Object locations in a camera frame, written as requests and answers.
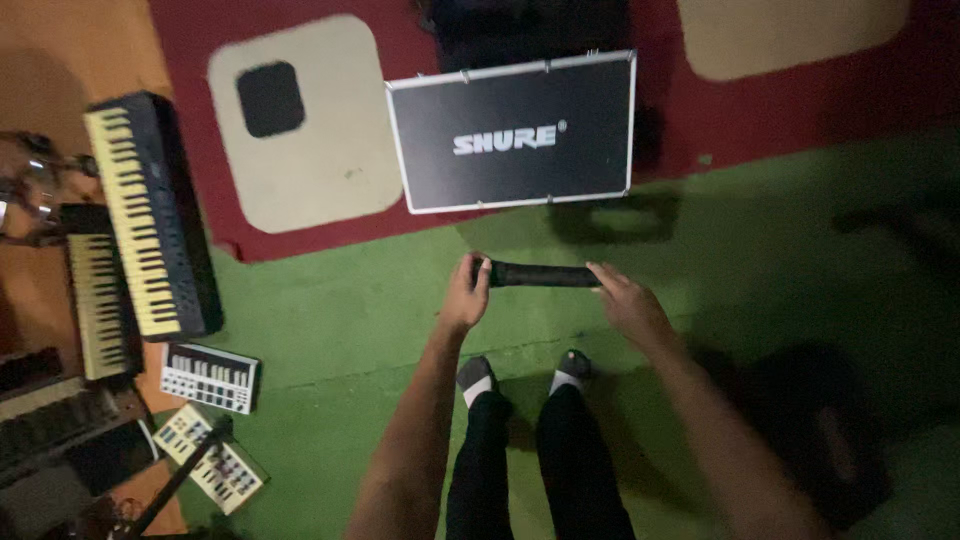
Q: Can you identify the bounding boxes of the person's right hand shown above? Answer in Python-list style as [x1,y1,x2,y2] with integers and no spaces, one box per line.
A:
[585,261,674,345]

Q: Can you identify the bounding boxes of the person's left hand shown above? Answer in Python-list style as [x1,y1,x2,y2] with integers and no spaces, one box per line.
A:
[438,253,494,333]

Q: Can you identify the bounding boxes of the black handheld microphone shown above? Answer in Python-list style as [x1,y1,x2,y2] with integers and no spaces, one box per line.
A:
[471,257,603,290]

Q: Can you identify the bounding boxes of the grey and white sock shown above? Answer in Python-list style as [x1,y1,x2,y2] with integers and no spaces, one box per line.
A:
[455,355,501,411]
[549,348,594,398]

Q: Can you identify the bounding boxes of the black case with aluminium edges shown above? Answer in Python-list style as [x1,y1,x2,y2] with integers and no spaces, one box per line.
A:
[384,49,639,216]

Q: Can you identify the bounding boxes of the red rug with beige patches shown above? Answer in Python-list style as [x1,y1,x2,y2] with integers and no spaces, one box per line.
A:
[147,0,960,264]

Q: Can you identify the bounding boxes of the person's black trousers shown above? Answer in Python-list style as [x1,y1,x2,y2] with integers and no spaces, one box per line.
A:
[445,384,639,540]

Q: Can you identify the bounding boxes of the black bag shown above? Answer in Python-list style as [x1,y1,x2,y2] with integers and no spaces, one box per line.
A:
[420,0,633,75]

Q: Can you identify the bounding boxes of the green carpet mat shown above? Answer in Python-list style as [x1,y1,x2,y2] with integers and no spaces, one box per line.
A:
[174,127,960,540]

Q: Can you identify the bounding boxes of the white pad controller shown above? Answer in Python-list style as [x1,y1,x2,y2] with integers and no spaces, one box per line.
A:
[158,342,262,417]

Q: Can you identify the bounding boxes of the beige pad controller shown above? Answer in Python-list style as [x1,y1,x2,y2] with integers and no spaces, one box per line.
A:
[151,402,220,468]
[187,441,270,517]

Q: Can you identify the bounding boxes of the large black keyboard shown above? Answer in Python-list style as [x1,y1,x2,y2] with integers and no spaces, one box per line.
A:
[82,90,225,343]

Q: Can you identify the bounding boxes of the black stand pole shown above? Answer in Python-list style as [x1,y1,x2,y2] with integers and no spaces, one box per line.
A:
[112,414,235,540]

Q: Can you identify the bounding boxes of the small black keyboard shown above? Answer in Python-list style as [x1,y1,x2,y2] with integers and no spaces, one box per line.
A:
[58,203,145,382]

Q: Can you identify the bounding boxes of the dark keyboard on stand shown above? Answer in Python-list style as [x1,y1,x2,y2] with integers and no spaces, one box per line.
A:
[0,347,155,496]

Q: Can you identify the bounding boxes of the chrome drum hardware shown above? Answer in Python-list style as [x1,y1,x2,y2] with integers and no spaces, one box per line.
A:
[0,130,100,249]

